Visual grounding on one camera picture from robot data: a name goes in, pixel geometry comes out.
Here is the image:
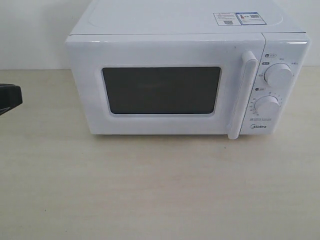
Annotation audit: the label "white microwave oven body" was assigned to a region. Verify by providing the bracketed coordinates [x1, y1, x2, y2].
[68, 0, 310, 136]

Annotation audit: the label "white upper power knob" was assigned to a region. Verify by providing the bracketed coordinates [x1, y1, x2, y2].
[264, 63, 294, 88]

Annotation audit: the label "white microwave door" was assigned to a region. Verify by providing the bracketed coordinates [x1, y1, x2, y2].
[65, 33, 266, 139]

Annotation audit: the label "white lower timer knob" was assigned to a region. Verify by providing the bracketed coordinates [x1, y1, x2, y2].
[254, 95, 280, 117]

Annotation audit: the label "blue-bordered label stickers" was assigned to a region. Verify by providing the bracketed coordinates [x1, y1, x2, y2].
[213, 12, 267, 26]

